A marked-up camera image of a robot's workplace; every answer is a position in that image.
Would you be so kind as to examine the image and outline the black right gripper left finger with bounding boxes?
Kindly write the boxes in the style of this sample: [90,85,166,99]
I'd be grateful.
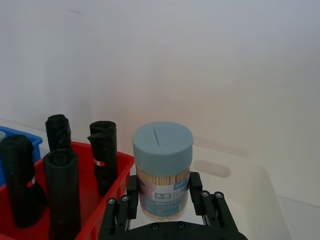
[99,174,139,240]

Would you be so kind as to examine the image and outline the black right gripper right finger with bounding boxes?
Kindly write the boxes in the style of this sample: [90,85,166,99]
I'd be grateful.
[190,171,239,232]

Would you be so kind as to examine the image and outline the toothpick jar with grey-blue lid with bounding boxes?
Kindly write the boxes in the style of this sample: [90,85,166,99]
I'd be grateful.
[132,121,195,222]

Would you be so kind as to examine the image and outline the red plastic bin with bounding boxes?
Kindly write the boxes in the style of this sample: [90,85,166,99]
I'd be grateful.
[0,141,135,240]

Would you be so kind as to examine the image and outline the white plastic bin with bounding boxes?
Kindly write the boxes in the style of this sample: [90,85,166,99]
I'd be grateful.
[126,145,297,240]

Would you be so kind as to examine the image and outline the black garbage bag roll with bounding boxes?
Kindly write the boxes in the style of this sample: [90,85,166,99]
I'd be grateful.
[0,134,49,229]
[43,148,82,240]
[45,114,74,154]
[87,120,119,197]

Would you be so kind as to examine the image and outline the blue plastic bin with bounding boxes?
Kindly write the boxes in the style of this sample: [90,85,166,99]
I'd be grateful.
[0,125,44,188]

